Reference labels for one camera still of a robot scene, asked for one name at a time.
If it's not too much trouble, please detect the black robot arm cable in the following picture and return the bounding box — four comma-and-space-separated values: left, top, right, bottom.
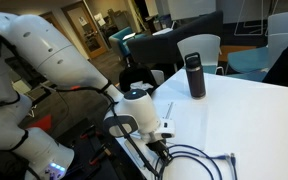
0, 31, 161, 178

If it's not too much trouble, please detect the dark grey sofa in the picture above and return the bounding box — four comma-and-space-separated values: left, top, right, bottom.
126, 10, 225, 69

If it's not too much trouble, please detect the dark maroon insulated bottle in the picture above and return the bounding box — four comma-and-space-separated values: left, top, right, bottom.
184, 52, 207, 100

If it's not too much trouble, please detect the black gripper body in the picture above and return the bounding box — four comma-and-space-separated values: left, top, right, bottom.
146, 139, 169, 158

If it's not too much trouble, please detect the large black open backpack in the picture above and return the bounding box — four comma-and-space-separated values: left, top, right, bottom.
118, 64, 159, 94

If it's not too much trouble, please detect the white whiteboard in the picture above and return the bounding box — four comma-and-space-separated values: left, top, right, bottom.
167, 0, 217, 22

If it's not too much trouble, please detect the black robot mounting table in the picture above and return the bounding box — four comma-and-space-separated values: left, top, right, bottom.
55, 118, 145, 180

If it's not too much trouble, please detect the white wire frame stand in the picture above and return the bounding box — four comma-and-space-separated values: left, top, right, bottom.
233, 0, 280, 37

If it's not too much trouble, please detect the black clamp red handle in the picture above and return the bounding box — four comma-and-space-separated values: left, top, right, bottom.
88, 148, 113, 166
79, 127, 97, 140

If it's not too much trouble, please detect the blue ethernet cable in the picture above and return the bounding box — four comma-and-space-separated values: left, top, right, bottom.
153, 143, 238, 180

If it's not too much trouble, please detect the teal armchair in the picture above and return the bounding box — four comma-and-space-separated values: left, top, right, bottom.
107, 26, 148, 63

